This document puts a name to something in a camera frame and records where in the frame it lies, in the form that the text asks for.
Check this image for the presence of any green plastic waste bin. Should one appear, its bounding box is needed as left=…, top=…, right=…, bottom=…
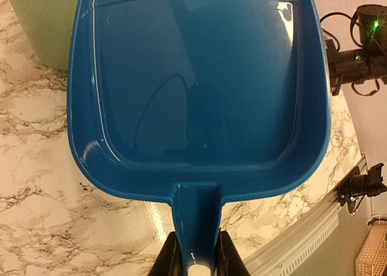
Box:
left=10, top=0, right=77, bottom=70

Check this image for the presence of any aluminium front rail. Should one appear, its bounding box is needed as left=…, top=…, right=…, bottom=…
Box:
left=242, top=155, right=368, bottom=275

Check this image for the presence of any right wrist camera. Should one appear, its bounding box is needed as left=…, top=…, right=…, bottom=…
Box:
left=350, top=4, right=386, bottom=51

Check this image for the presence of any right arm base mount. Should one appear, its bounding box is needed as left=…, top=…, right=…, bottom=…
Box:
left=336, top=163, right=386, bottom=214

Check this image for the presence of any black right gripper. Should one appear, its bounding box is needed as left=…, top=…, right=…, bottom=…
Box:
left=325, top=39, right=386, bottom=96

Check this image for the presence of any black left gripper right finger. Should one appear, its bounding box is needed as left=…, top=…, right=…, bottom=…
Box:
left=216, top=231, right=250, bottom=276

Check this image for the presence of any blue plastic dustpan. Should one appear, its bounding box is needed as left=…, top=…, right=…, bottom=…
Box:
left=67, top=0, right=331, bottom=275

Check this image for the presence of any beige perforated basket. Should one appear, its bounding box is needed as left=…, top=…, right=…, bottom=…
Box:
left=355, top=220, right=386, bottom=275

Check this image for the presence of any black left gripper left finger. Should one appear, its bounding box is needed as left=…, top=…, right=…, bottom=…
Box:
left=148, top=232, right=184, bottom=276

